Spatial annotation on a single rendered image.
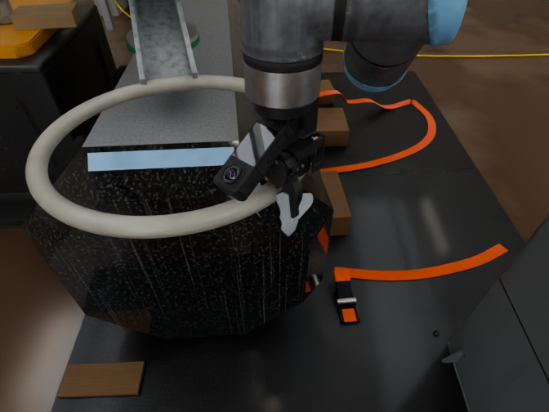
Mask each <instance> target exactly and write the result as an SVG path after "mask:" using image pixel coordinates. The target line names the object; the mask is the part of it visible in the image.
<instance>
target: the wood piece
mask: <svg viewBox="0 0 549 412"><path fill-rule="evenodd" d="M9 16H10V18H11V21H12V23H13V25H14V26H15V28H16V31H19V30H32V29H59V28H72V27H77V26H78V23H79V21H80V20H81V19H82V15H81V12H80V10H79V8H78V4H77V3H76V2H74V3H58V4H43V5H28V6H18V7H17V8H16V9H15V10H14V11H13V12H12V13H11V14H10V15H9Z"/></svg>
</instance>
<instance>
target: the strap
mask: <svg viewBox="0 0 549 412"><path fill-rule="evenodd" d="M332 94H340V96H341V98H342V100H344V101H345V102H347V103H348V104H359V103H366V102H372V103H376V104H378V103H377V102H375V101H373V100H371V99H366V98H364V99H355V100H346V99H345V97H344V96H343V95H342V94H341V93H340V92H339V91H337V90H328V91H324V92H320V93H319V97H321V96H327V95H332ZM408 104H412V105H414V106H415V107H416V108H417V109H418V110H420V111H421V112H422V113H423V115H424V116H425V117H426V120H427V123H428V132H427V134H426V136H425V137H424V139H423V140H422V141H420V142H419V143H417V144H416V145H415V146H413V147H411V148H409V149H407V150H404V151H401V152H399V153H397V154H393V155H390V156H387V157H384V158H381V159H376V160H373V161H368V162H365V163H357V164H352V165H346V166H341V167H335V168H324V169H320V171H321V172H327V171H337V173H339V172H349V171H354V170H360V169H365V168H371V167H375V166H378V165H382V164H385V163H389V162H393V161H396V160H398V159H402V158H404V157H407V156H409V155H412V154H414V153H416V152H418V151H419V150H422V149H423V148H425V147H426V146H427V145H429V144H430V143H431V141H432V140H433V139H434V137H435V134H436V125H435V120H434V119H433V117H432V115H431V114H430V113H429V112H428V111H427V110H426V109H425V108H424V107H423V106H421V105H420V104H419V103H418V102H416V101H415V100H413V101H411V100H410V99H408V100H405V101H401V102H398V103H395V104H392V105H380V104H378V105H379V106H381V107H383V108H385V109H394V108H398V107H401V106H404V105H408ZM507 251H508V250H507V249H505V248H504V247H503V246H502V245H500V244H497V245H495V246H493V247H492V248H491V249H488V250H486V251H485V252H483V253H480V254H478V255H476V256H474V257H469V258H467V259H464V260H461V261H458V262H452V263H449V264H444V265H441V266H433V267H428V268H422V269H416V270H408V271H371V270H363V269H354V268H345V267H336V266H335V271H341V270H349V272H350V277H351V278H356V279H364V280H389V281H394V280H420V279H426V278H431V277H436V276H441V275H448V274H452V273H456V272H459V271H464V270H468V269H471V268H473V267H476V266H480V265H483V264H485V263H487V262H490V261H492V260H493V259H495V258H497V257H499V256H501V255H502V254H504V253H506V252H507Z"/></svg>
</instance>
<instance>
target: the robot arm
mask: <svg viewBox="0 0 549 412"><path fill-rule="evenodd" d="M239 1H240V15H241V29H242V42H243V71H244V84H245V94H246V97H247V98H248V99H249V100H250V101H251V102H253V109H254V110H255V111H256V112H257V113H258V114H259V115H260V117H259V119H258V120H257V121H256V122H255V123H254V125H253V126H252V128H251V129H250V130H249V132H248V133H247V135H246V136H245V137H244V139H243V140H242V141H241V142H240V143H239V145H238V146H237V148H236V149H235V150H234V152H233V153H232V155H231V156H230V157H229V158H228V159H227V161H226V162H225V164H224V165H223V166H222V167H221V169H220V170H219V172H218V173H217V174H216V176H215V177H214V178H213V180H214V182H215V184H216V185H217V186H218V187H219V188H220V189H221V190H222V191H223V192H225V193H226V194H228V195H229V196H231V197H233V198H234V199H236V200H238V201H245V200H247V198H248V197H249V195H250V194H251V193H252V192H253V191H254V190H255V189H256V188H258V187H260V186H262V185H264V184H266V183H267V182H269V183H270V184H272V185H274V187H275V188H276V189H278V188H280V187H283V188H282V191H281V192H279V193H278V194H277V195H276V201H277V204H278V206H279V208H280V216H279V217H280V220H281V222H282V225H281V230H282V231H283V232H284V233H285V234H286V235H287V236H290V235H291V234H292V233H293V232H294V231H295V230H296V227H297V223H298V219H299V218H300V217H301V216H302V215H303V214H304V213H305V212H306V210H307V209H308V208H309V207H310V206H311V205H312V203H313V195H312V194H311V193H303V187H302V184H301V182H300V180H299V179H298V177H301V176H302V175H304V174H305V173H307V172H309V170H310V165H311V163H312V166H311V172H312V173H314V172H316V171H317V170H319V169H320V168H322V167H323V164H324V148H325V140H326V136H325V135H324V134H322V133H320V132H317V130H316V127H317V117H318V106H319V91H320V81H321V71H322V61H323V49H324V41H330V42H331V41H338V42H340V41H342V42H347V44H346V47H345V49H344V52H343V63H344V69H345V72H346V76H347V77H348V79H349V80H350V81H351V82H352V83H353V84H354V85H355V86H356V87H358V88H360V89H362V90H364V91H367V92H382V91H385V90H387V89H389V88H391V87H393V86H394V85H396V84H397V83H398V82H399V81H400V80H401V79H402V78H403V77H404V76H405V74H406V72H407V69H408V67H409V66H410V65H411V63H412V62H413V60H414V58H415V57H416V55H417V54H418V53H419V52H420V51H421V49H422V48H423V47H424V45H431V46H432V47H438V46H439V45H446V44H449V43H450V42H452V41H453V39H454V38H455V36H456V35H457V33H458V30H459V28H460V26H461V23H462V19H463V16H464V14H465V10H466V5H467V1H468V0H239ZM312 137H319V138H317V139H315V140H313V138H312ZM320 147H322V148H321V157H320V161H319V162H318V163H315V160H316V150H317V149H318V148H320Z"/></svg>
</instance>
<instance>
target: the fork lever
mask: <svg viewBox="0 0 549 412"><path fill-rule="evenodd" d="M128 1H129V7H130V13H131V20H132V31H133V37H134V43H135V49H136V60H137V66H138V72H139V78H140V82H141V85H147V82H146V81H149V80H153V79H158V78H169V77H176V76H186V75H192V77H193V78H197V77H198V72H197V69H196V65H195V62H194V55H193V52H192V48H191V45H190V38H189V35H188V31H187V28H186V24H185V17H184V14H183V11H182V7H181V0H128ZM192 90H198V89H190V90H180V91H173V92H185V91H192ZM173 92H163V93H158V94H153V95H151V96H155V95H162V94H168V93H173Z"/></svg>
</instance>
